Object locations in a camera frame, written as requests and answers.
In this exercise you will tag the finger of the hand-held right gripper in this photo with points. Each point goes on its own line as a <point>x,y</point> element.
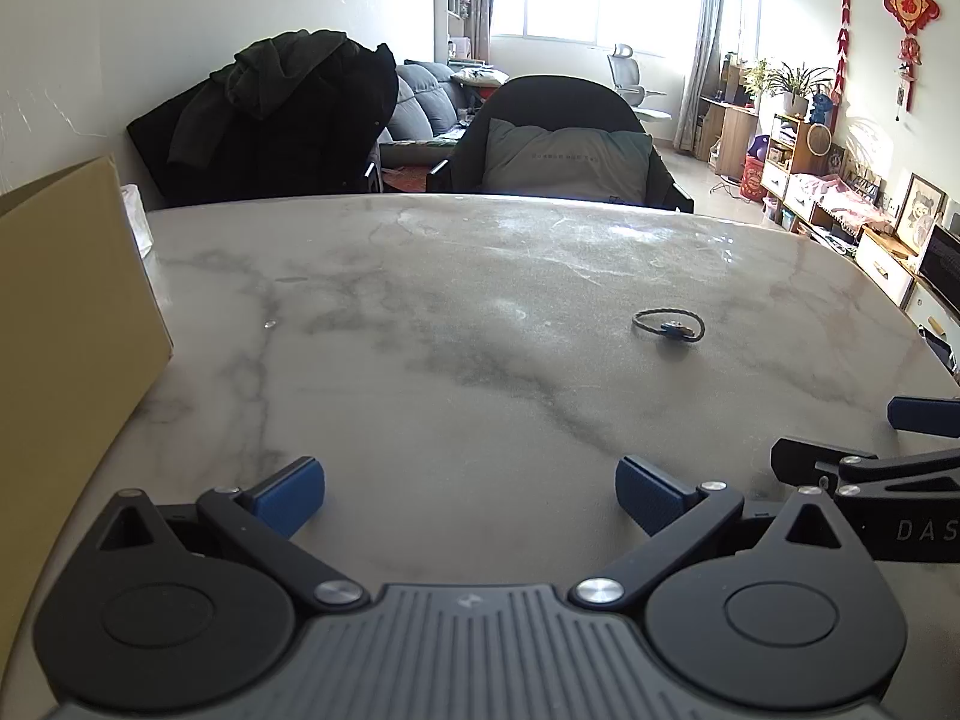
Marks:
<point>926,416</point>
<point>806,459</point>

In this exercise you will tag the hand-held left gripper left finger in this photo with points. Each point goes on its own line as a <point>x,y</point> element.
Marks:
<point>289,496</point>

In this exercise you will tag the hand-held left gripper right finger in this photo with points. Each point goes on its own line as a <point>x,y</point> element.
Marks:
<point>649,499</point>

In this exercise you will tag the black microwave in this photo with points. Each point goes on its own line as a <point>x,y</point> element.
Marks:
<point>943,259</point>

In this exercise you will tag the white wooden TV cabinet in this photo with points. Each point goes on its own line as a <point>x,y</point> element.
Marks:
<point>877,262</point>

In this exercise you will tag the framed cartoon picture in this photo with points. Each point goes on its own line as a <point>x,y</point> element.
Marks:
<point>921,208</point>

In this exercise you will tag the pink cloth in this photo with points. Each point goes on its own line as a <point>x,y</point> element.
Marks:
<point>836,199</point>

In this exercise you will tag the yellow cardboard box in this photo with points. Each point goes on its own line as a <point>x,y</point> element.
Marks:
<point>67,390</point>

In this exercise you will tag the red bucket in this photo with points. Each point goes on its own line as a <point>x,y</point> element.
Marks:
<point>752,178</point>

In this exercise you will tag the tissue pack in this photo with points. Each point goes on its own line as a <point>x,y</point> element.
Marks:
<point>139,221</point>

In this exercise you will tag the blue figurine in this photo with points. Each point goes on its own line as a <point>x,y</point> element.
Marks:
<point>823,109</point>

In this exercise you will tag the wooden shelf unit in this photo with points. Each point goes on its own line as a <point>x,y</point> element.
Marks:
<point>731,135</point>

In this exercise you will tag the grey cushion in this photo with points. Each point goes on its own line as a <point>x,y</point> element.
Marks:
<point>562,161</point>

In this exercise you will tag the potted plants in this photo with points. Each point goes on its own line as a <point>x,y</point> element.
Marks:
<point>791,82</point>

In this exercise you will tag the black coat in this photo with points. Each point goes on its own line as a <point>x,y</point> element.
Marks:
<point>270,127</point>

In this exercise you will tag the red hanging garland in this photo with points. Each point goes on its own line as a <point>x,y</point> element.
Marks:
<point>841,30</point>

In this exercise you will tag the black armchair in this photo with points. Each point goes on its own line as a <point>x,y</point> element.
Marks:
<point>555,101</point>

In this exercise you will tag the red knot ornament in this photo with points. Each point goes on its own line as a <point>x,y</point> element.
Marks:
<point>911,7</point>

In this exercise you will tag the white office chair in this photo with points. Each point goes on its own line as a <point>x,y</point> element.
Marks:
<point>634,79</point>

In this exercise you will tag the grey sofa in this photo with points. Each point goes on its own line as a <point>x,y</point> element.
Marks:
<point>427,101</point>

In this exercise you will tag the grey curtain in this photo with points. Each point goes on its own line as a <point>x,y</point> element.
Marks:
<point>701,45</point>

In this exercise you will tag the white bookshelf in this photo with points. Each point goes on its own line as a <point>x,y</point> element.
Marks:
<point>452,0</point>

